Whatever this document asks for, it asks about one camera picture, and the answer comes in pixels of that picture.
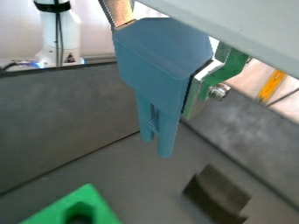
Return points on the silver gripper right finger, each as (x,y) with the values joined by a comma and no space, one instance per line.
(206,82)

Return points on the blue three prong object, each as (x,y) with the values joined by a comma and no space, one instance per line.
(160,52)

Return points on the green shape sorting block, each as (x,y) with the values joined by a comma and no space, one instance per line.
(84,202)

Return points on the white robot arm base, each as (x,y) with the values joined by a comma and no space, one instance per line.
(60,33)

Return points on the dark curved fixture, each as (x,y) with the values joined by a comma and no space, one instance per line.
(217,196)

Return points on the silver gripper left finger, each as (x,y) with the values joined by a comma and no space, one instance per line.
(118,12)

